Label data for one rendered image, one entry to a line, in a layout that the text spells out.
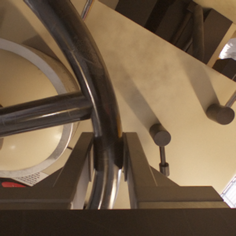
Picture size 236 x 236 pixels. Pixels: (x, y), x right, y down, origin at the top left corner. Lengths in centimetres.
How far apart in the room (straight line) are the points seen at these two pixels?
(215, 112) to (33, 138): 34
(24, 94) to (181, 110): 31
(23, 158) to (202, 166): 39
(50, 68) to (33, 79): 3
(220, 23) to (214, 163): 88
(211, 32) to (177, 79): 81
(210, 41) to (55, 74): 100
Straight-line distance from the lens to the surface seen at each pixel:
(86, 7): 34
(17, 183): 50
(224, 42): 121
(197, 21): 58
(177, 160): 44
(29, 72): 27
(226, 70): 122
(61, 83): 27
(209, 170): 49
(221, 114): 39
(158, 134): 34
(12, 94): 27
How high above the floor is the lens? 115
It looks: 13 degrees up
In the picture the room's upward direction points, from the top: 152 degrees counter-clockwise
